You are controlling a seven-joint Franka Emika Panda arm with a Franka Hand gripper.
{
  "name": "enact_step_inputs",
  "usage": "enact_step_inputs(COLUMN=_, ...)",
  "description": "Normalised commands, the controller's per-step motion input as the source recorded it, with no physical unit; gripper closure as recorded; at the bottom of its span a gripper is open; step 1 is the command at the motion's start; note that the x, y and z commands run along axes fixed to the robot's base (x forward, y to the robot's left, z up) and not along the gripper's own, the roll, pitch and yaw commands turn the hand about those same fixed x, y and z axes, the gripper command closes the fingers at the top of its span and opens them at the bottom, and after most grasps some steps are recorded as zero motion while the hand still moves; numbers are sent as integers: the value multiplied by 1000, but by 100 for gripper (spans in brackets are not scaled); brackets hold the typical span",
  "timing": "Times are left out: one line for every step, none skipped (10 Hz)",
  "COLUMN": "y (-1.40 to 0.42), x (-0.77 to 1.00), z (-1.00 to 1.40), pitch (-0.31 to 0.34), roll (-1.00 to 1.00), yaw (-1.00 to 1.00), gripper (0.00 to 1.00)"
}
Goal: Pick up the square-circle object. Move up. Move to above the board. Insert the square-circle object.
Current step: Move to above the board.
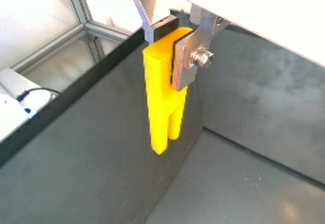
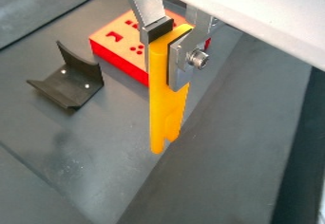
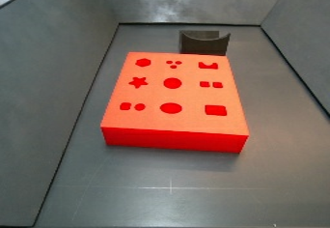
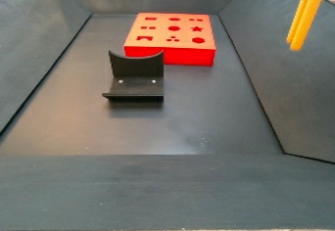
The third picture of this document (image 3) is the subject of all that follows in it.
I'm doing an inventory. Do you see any red shape-sorting board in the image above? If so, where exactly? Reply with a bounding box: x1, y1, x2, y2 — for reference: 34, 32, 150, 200
101, 52, 249, 153

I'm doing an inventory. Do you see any black curved holder stand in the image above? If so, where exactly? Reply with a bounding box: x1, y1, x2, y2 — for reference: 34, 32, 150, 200
180, 30, 232, 56

